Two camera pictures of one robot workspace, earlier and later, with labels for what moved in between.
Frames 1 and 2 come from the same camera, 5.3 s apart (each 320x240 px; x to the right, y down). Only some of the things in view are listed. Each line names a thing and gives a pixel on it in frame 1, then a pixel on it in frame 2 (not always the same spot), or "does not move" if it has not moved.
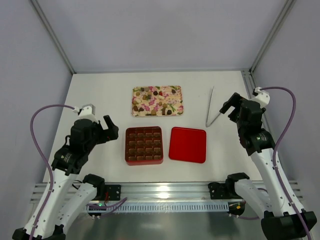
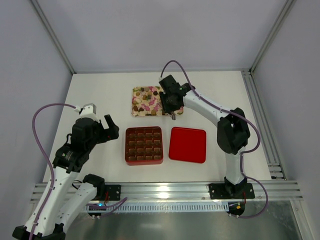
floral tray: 157,101 does not move
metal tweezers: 208,124 -> 173,116
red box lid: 187,144 does not move
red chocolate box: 143,145 does not move
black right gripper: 235,108 -> 169,110
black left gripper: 104,131 does not move
